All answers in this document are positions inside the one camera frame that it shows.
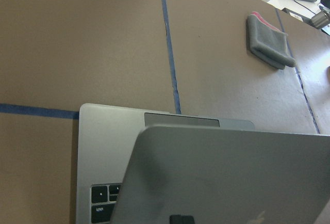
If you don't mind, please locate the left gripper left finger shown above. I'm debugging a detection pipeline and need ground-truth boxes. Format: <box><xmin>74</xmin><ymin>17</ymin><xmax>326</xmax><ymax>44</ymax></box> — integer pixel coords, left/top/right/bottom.
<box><xmin>170</xmin><ymin>215</ymin><xmax>182</xmax><ymax>224</ymax></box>

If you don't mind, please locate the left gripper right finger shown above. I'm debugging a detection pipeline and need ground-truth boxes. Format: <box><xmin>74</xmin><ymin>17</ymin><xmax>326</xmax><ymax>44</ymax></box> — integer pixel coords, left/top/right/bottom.
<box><xmin>181</xmin><ymin>215</ymin><xmax>194</xmax><ymax>224</ymax></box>

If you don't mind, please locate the silver laptop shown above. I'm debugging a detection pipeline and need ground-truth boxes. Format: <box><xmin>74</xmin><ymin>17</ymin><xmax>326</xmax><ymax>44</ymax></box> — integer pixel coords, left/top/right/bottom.
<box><xmin>76</xmin><ymin>103</ymin><xmax>329</xmax><ymax>223</ymax></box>

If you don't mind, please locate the folded grey cloth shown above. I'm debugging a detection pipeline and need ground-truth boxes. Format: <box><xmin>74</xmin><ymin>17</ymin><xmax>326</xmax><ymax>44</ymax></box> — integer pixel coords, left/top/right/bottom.
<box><xmin>246</xmin><ymin>11</ymin><xmax>296</xmax><ymax>70</ymax></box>

